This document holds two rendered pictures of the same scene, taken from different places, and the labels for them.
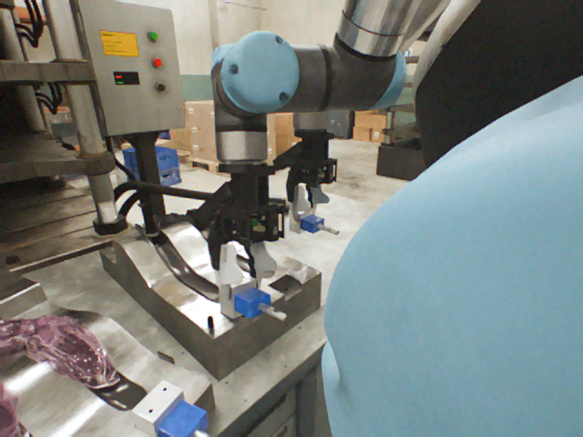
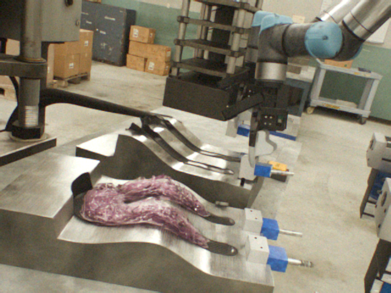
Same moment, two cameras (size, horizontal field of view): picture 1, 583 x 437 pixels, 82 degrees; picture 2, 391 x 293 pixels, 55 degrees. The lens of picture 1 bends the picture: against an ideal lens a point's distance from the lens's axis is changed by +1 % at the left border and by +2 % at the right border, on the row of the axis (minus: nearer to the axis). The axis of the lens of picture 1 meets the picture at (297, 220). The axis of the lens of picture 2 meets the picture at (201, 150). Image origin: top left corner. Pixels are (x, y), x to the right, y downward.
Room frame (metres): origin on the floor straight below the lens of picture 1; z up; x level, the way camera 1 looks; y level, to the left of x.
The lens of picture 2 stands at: (-0.30, 0.63, 1.26)
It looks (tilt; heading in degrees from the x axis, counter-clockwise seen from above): 19 degrees down; 333
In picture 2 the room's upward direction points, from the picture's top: 11 degrees clockwise
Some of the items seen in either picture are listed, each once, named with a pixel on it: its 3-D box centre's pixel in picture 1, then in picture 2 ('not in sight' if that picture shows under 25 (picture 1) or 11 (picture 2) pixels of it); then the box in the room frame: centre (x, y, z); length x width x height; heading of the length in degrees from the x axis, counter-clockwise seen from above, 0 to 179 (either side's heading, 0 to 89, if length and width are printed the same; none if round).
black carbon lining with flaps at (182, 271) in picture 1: (197, 247); (182, 141); (0.64, 0.22, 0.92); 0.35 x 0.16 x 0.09; 47
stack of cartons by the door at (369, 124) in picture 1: (374, 120); (149, 50); (7.24, -1.63, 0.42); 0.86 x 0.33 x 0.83; 49
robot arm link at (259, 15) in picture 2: not in sight; (264, 31); (0.74, -0.03, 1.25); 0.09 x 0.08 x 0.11; 71
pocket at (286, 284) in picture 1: (285, 291); not in sight; (0.54, 0.02, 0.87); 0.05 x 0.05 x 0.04; 47
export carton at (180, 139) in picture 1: (190, 136); not in sight; (5.73, 1.80, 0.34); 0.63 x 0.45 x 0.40; 49
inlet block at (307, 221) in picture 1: (315, 225); (247, 130); (0.73, -0.04, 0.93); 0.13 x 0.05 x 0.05; 47
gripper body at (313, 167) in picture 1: (312, 157); (254, 82); (0.74, -0.03, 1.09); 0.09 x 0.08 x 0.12; 47
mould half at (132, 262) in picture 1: (199, 262); (176, 155); (0.66, 0.22, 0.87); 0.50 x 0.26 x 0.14; 47
